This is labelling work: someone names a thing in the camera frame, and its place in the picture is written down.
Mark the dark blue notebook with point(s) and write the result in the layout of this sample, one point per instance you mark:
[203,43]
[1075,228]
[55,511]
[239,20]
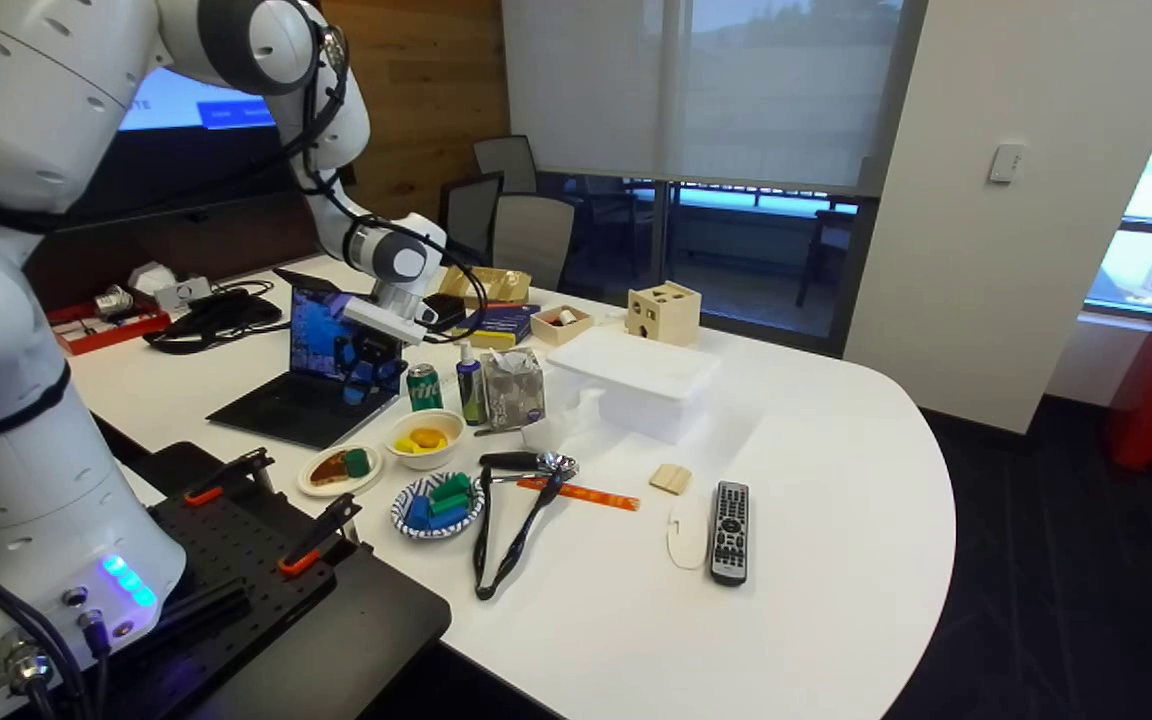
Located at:
[508,320]

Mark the white light switch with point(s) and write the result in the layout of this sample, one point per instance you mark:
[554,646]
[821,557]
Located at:
[1007,162]

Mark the white bowl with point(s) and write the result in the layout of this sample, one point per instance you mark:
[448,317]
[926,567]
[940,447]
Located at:
[424,463]

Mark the blue toy block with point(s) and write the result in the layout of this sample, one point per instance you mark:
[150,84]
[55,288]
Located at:
[435,514]

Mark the black clamp orange tips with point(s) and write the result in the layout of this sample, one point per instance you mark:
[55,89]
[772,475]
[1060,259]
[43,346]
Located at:
[234,475]
[323,535]

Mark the black mounting board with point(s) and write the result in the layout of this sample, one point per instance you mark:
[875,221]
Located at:
[308,624]

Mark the white adapter pile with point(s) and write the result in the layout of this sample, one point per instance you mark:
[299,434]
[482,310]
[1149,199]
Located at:
[150,282]

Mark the black open laptop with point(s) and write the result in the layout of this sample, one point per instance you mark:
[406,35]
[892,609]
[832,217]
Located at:
[276,407]

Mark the clear plastic bag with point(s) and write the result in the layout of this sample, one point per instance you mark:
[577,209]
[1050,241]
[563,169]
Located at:
[504,389]

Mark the grey office chair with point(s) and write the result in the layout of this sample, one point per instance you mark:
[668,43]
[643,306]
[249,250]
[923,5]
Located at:
[533,241]

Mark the green soda can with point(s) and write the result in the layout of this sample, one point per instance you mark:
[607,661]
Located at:
[424,389]

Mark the red flat box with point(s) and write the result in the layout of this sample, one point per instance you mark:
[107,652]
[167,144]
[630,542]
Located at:
[108,331]

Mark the small white flat piece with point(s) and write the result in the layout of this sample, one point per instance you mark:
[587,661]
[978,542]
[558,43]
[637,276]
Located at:
[672,542]

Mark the brown block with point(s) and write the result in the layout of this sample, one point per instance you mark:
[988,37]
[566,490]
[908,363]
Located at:
[331,470]

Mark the dark office chair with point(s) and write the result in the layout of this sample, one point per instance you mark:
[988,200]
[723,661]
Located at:
[508,162]
[472,217]

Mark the wall television screen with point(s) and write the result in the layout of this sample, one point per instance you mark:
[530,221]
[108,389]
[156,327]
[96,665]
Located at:
[196,105]

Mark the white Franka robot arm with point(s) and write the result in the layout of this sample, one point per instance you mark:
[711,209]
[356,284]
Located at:
[18,403]

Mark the black tongs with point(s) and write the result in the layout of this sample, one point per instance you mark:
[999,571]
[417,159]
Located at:
[508,463]

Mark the black remote control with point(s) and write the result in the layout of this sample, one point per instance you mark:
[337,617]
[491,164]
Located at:
[729,535]

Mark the blue patterned plate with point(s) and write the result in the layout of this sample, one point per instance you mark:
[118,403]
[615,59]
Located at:
[468,516]

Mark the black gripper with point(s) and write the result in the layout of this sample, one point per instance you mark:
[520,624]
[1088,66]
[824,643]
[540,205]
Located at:
[368,355]

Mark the small wooden tile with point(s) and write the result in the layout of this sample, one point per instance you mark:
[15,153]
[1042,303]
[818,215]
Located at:
[668,478]

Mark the wooden shape sorter box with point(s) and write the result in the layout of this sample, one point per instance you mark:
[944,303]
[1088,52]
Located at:
[661,314]

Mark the small wooden tray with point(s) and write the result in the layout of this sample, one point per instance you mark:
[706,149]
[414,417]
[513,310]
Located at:
[563,320]

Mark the grey window blind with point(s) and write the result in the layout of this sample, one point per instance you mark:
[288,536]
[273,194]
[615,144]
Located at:
[736,93]

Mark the green toy block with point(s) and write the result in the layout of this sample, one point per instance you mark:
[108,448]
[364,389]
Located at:
[448,493]

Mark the white cardboard box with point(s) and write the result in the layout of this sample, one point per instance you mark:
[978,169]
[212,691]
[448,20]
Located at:
[637,381]

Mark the orange strip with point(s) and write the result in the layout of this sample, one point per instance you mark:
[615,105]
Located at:
[590,499]

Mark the white plate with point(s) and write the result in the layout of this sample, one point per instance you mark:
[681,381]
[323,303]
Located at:
[337,490]

